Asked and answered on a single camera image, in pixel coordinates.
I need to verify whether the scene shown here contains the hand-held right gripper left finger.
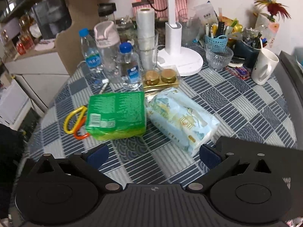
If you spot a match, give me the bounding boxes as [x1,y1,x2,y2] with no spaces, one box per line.
[35,143,123,192]

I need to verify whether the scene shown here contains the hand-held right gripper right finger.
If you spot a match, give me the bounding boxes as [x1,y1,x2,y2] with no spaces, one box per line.
[185,144,273,192]

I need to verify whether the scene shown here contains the white and blue tissue pack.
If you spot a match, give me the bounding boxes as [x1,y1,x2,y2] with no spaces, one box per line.
[146,87,220,157]

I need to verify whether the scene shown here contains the desktop with blue patterned cloth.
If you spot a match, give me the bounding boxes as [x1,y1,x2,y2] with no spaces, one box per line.
[24,41,299,185]

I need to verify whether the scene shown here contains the orange plastic loop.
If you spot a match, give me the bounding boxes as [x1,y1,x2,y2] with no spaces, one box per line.
[73,115,91,140]

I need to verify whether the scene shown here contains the yellow plastic loop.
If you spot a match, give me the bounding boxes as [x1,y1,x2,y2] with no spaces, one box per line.
[63,106,88,135]

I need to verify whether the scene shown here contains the green tissue pack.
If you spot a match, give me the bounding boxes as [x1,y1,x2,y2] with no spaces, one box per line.
[85,91,146,140]

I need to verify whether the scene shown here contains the gold foil wrapper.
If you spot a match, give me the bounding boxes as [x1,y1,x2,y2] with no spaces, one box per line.
[144,90,164,103]

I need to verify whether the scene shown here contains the clear box with gold base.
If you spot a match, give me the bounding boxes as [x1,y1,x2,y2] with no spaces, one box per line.
[142,65,182,91]

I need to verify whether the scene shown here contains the black jacket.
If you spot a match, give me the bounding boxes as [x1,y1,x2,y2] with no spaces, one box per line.
[0,122,27,218]

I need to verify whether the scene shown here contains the red and blue small box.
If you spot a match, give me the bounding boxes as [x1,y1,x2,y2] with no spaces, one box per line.
[225,65,250,80]

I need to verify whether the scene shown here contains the small blue-capped water bottle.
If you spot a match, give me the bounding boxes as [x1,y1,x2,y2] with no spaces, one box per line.
[117,43,141,90]

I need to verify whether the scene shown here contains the gold jar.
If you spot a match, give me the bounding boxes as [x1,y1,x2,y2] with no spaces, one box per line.
[161,68,177,83]
[144,70,161,86]

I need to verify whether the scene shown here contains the black and white disc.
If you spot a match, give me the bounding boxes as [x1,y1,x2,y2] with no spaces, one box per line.
[228,56,247,68]

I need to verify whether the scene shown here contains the white desk lamp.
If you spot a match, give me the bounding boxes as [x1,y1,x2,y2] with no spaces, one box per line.
[156,0,204,77]

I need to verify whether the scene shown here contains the glass bowl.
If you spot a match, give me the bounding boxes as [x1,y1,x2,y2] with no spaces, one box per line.
[205,44,234,72]

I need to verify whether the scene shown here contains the white low cabinet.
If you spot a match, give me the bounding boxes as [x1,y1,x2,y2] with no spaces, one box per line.
[0,47,72,128]

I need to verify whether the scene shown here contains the white mug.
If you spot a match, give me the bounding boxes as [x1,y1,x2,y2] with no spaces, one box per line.
[251,48,280,86]

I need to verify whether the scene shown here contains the tall blue-capped water bottle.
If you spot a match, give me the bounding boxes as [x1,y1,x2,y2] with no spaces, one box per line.
[79,28,104,75]

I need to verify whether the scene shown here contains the clear bottle with pink lid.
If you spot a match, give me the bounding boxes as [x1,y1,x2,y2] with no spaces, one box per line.
[93,20,123,84]

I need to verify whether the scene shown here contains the white mini fridge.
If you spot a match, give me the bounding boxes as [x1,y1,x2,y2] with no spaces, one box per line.
[276,51,303,150]

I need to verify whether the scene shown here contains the dark blue pen holder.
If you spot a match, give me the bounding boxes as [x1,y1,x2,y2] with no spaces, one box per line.
[233,39,262,69]

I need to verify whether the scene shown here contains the blue plastic basket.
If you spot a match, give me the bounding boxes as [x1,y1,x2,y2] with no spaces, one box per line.
[205,35,228,53]

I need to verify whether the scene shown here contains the glass mug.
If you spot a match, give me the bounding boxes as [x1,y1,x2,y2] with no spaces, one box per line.
[135,29,160,73]

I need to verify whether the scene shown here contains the bunch of pens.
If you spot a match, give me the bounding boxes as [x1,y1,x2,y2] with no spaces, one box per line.
[205,21,230,40]
[241,32,268,49]

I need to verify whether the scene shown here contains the tall clear glass cup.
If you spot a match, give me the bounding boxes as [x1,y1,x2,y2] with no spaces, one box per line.
[178,9,202,48]

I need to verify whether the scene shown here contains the glass jar with dark contents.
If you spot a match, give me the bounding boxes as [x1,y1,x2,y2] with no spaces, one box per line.
[117,16,138,43]

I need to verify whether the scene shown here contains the gold ornament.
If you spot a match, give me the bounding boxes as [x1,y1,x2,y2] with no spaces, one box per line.
[219,16,244,45]

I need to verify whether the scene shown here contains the red can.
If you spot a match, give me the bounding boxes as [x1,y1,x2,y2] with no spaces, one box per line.
[16,40,27,55]

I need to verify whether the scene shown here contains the white and pink vase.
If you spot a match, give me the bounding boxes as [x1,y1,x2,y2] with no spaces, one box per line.
[254,13,280,49]

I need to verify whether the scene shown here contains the beige wooden panel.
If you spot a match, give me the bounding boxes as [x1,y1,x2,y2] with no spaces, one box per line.
[55,0,119,76]

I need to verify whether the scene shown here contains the roll of clear plastic bags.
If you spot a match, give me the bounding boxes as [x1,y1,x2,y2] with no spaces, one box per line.
[136,8,156,70]

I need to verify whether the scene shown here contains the cooking oil bottle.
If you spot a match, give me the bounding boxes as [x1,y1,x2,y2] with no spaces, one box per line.
[19,14,35,50]

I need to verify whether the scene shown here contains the white zip packet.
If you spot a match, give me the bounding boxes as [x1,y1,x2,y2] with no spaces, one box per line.
[193,1,218,25]

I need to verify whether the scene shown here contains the black kitchen appliance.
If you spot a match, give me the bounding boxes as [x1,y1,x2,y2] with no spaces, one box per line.
[32,0,73,40]

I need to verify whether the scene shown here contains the glass jar with black lid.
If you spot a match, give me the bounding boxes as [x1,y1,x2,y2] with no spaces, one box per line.
[98,2,117,24]

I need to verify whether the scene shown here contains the red and yellow feather decoration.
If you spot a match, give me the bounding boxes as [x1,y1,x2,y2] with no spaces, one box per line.
[253,0,292,22]

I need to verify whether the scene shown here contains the pink checkered gift bag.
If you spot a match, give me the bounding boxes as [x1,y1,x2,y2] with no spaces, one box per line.
[129,0,187,21]

